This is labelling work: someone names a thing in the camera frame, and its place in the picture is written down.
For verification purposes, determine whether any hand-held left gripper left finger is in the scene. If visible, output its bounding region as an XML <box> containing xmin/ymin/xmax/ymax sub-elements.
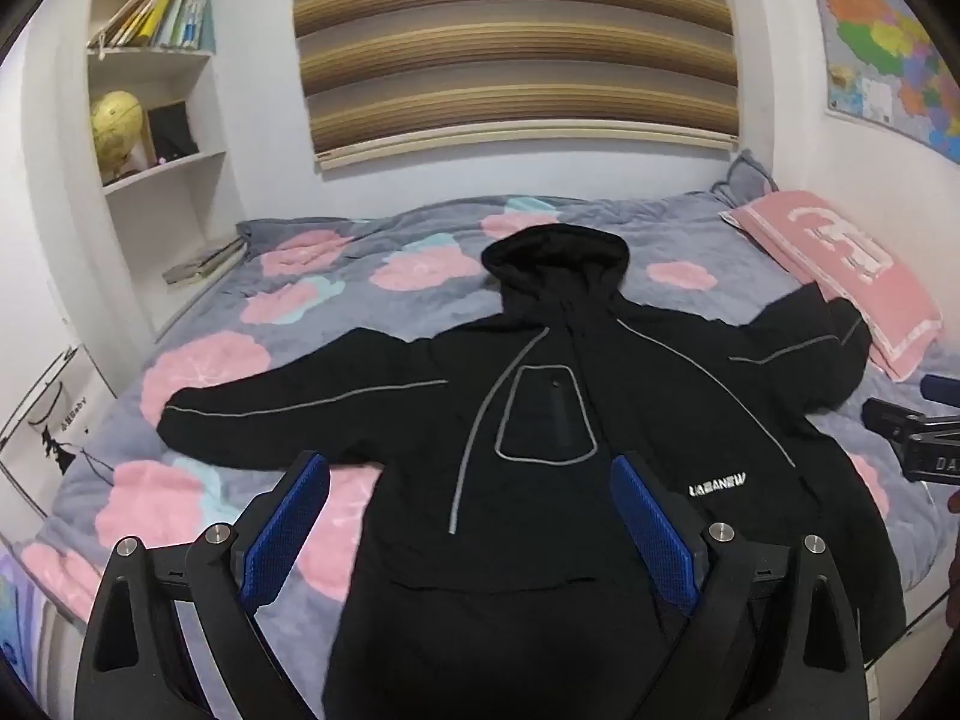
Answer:
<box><xmin>75</xmin><ymin>452</ymin><xmax>331</xmax><ymax>720</ymax></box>

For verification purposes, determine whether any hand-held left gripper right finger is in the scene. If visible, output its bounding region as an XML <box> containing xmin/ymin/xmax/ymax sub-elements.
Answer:
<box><xmin>609</xmin><ymin>452</ymin><xmax>875</xmax><ymax>720</ymax></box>

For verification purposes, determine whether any black hooded jacket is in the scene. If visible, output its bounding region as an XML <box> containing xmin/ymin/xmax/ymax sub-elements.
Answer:
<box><xmin>156</xmin><ymin>223</ymin><xmax>908</xmax><ymax>720</ymax></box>

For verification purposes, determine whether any pink pillow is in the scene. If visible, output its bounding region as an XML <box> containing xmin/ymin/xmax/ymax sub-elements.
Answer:
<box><xmin>720</xmin><ymin>191</ymin><xmax>944</xmax><ymax>383</ymax></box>

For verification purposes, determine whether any grey pillow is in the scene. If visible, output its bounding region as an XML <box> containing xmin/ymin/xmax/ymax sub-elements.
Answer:
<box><xmin>709</xmin><ymin>150</ymin><xmax>781</xmax><ymax>207</ymax></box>

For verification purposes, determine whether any grey floral blanket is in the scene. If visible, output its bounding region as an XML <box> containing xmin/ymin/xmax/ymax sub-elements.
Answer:
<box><xmin>0</xmin><ymin>191</ymin><xmax>960</xmax><ymax>691</ymax></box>

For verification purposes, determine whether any white bookshelf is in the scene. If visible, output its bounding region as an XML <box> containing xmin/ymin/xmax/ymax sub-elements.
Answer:
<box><xmin>82</xmin><ymin>0</ymin><xmax>248</xmax><ymax>338</ymax></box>

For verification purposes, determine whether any black box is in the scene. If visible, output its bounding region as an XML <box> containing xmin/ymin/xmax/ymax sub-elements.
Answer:
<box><xmin>146</xmin><ymin>100</ymin><xmax>200</xmax><ymax>162</ymax></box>

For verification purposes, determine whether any gold globe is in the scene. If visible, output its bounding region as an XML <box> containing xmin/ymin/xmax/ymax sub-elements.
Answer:
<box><xmin>90</xmin><ymin>90</ymin><xmax>145</xmax><ymax>185</ymax></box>

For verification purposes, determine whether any striped brown window blind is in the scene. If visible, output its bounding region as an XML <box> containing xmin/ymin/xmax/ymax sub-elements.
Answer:
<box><xmin>289</xmin><ymin>0</ymin><xmax>743</xmax><ymax>172</ymax></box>

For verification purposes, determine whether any row of books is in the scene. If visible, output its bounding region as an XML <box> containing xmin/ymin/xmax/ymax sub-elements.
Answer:
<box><xmin>88</xmin><ymin>0</ymin><xmax>215</xmax><ymax>52</ymax></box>

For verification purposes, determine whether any colourful wall map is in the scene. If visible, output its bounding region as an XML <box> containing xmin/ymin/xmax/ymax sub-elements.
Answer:
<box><xmin>806</xmin><ymin>0</ymin><xmax>960</xmax><ymax>166</ymax></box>

